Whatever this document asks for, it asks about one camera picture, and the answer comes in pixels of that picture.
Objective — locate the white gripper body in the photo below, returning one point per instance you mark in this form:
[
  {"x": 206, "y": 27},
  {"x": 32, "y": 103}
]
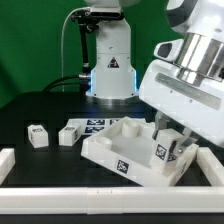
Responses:
[{"x": 201, "y": 109}]

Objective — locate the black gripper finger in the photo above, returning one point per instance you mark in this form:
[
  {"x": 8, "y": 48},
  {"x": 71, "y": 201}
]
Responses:
[
  {"x": 189, "y": 137},
  {"x": 161, "y": 121}
]

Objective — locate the white square tabletop with sockets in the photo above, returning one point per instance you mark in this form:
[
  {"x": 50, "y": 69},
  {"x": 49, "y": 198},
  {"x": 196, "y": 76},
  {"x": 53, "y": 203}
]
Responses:
[{"x": 128, "y": 149}]

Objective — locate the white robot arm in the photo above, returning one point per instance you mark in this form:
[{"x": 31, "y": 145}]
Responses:
[{"x": 186, "y": 80}]

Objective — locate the white U-shaped obstacle fence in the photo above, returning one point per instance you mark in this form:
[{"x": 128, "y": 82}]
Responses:
[{"x": 111, "y": 200}]

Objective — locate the white sheet with fiducial tags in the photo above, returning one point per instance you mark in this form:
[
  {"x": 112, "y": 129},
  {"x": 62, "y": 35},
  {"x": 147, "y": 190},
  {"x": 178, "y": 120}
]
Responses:
[{"x": 90, "y": 126}]

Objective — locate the black camera on stand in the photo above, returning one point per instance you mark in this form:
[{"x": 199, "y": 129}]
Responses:
[{"x": 88, "y": 20}]

